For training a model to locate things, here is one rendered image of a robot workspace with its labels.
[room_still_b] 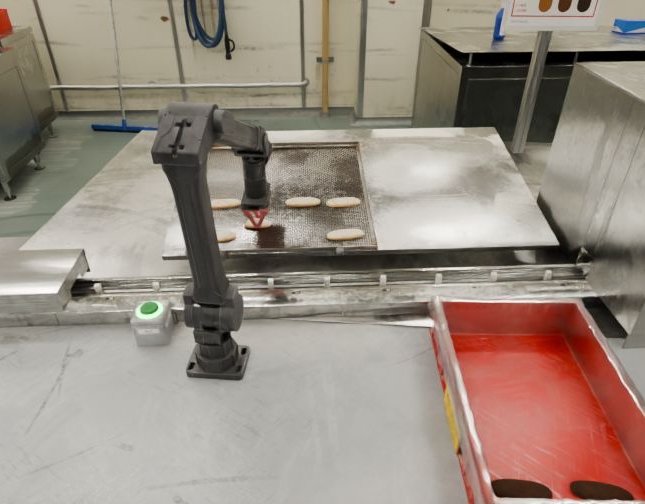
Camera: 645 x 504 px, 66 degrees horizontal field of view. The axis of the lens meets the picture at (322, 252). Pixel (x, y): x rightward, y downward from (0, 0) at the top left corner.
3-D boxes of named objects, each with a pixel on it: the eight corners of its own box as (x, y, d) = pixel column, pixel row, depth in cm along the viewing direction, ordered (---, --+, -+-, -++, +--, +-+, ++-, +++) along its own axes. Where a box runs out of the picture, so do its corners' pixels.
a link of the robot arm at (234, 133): (157, 135, 81) (221, 138, 80) (157, 99, 81) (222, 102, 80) (232, 150, 124) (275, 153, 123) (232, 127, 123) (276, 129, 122)
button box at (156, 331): (137, 358, 112) (126, 322, 106) (145, 334, 119) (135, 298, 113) (173, 357, 113) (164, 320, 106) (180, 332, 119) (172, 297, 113)
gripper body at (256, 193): (271, 188, 135) (269, 164, 130) (266, 210, 127) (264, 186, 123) (247, 187, 135) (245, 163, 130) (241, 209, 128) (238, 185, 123)
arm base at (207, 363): (185, 377, 104) (242, 380, 103) (179, 349, 99) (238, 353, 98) (197, 347, 111) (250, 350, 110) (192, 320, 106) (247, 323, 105)
